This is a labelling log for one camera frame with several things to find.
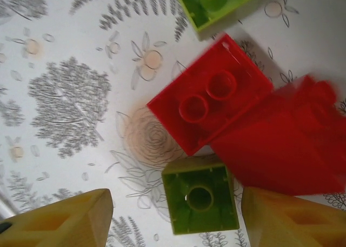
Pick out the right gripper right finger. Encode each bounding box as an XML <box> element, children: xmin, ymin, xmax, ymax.
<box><xmin>241</xmin><ymin>186</ymin><xmax>346</xmax><ymax>247</ymax></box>

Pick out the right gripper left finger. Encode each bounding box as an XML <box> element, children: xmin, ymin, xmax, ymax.
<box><xmin>0</xmin><ymin>188</ymin><xmax>114</xmax><ymax>247</ymax></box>

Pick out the red lego brick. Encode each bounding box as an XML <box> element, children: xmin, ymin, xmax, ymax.
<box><xmin>147</xmin><ymin>33</ymin><xmax>274</xmax><ymax>156</ymax></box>
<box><xmin>210</xmin><ymin>73</ymin><xmax>346</xmax><ymax>197</ymax></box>

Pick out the green lego brick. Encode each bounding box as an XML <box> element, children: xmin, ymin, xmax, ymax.
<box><xmin>172</xmin><ymin>0</ymin><xmax>266</xmax><ymax>41</ymax></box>
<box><xmin>161</xmin><ymin>160</ymin><xmax>240</xmax><ymax>236</ymax></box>

